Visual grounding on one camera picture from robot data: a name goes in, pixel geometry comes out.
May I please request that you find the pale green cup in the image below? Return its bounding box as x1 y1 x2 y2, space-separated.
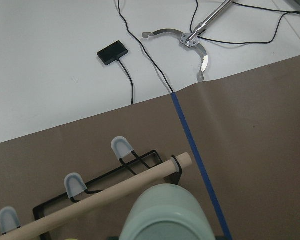
119 183 216 240

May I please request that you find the small black puck device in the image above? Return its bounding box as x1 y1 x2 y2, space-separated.
97 40 129 66

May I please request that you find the black wire cup rack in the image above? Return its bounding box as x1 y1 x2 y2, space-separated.
32 149 184 240

